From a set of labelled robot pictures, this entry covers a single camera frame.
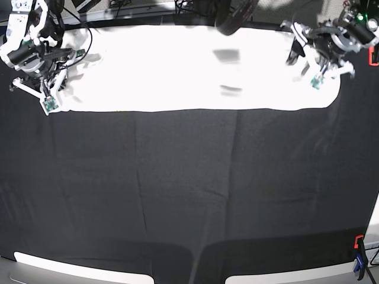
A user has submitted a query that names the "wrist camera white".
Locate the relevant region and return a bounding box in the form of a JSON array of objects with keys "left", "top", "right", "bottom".
[
  {"left": 40, "top": 96, "right": 60, "bottom": 116},
  {"left": 310, "top": 74, "right": 324, "bottom": 90}
]

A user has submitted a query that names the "white printed t-shirt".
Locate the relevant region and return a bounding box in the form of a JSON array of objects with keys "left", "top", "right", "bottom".
[{"left": 58, "top": 25, "right": 341, "bottom": 112}]

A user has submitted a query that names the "red blue clamp near right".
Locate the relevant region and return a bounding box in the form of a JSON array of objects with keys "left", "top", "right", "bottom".
[{"left": 354, "top": 234, "right": 368, "bottom": 281}]

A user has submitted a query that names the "black table cloth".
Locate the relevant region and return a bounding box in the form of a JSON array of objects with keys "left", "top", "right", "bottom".
[{"left": 1, "top": 51, "right": 378, "bottom": 283}]

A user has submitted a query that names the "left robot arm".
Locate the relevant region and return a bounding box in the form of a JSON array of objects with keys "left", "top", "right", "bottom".
[{"left": 281, "top": 1, "right": 378, "bottom": 87}]

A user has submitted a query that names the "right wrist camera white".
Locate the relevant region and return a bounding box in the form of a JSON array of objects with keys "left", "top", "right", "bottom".
[{"left": 40, "top": 96, "right": 60, "bottom": 116}]

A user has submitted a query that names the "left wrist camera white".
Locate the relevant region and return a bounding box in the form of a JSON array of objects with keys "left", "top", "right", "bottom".
[{"left": 310, "top": 74, "right": 324, "bottom": 90}]

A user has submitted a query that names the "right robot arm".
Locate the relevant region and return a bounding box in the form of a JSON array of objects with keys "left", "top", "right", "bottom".
[{"left": 1, "top": 1, "right": 88, "bottom": 106}]

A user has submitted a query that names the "black red cable bundle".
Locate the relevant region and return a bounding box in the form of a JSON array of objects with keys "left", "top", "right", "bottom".
[{"left": 214, "top": 0, "right": 262, "bottom": 37}]

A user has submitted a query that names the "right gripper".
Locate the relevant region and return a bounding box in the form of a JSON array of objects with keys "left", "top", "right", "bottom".
[{"left": 9, "top": 49, "right": 86, "bottom": 101}]

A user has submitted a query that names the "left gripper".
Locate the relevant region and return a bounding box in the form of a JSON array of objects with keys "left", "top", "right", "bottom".
[{"left": 280, "top": 20, "right": 355, "bottom": 79}]

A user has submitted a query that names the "red black clamp far right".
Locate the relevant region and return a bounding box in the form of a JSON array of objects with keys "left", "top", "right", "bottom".
[{"left": 368, "top": 45, "right": 379, "bottom": 66}]

